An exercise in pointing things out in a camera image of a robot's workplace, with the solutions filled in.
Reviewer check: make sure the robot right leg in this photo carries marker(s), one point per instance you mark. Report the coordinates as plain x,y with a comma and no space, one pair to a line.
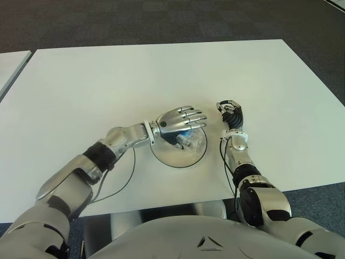
213,209

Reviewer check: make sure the white furniture panel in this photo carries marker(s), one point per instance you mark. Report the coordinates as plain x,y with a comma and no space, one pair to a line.
337,2

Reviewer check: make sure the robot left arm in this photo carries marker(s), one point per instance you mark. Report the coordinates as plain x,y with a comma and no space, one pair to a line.
81,172

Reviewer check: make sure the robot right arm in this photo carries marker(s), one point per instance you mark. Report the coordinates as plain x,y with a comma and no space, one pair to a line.
258,194

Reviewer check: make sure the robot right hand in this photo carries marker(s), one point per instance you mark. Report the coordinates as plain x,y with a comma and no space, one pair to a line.
234,118

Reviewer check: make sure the clear water bottle blue cap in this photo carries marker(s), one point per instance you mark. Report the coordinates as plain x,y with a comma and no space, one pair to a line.
198,141

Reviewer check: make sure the neighbouring white table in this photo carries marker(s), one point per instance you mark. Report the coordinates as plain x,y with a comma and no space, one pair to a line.
10,68

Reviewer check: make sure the robot leg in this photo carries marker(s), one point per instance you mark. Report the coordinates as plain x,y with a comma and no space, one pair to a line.
213,209
125,224

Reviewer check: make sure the silver robot torso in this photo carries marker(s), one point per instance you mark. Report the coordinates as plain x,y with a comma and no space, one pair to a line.
202,237

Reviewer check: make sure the robot left leg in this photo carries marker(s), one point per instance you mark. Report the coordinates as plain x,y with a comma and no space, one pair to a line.
125,224

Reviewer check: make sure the white plate black rim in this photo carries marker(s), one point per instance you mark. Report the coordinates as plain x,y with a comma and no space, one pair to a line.
172,159

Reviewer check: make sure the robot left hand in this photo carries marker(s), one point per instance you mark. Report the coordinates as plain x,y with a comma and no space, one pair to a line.
175,121

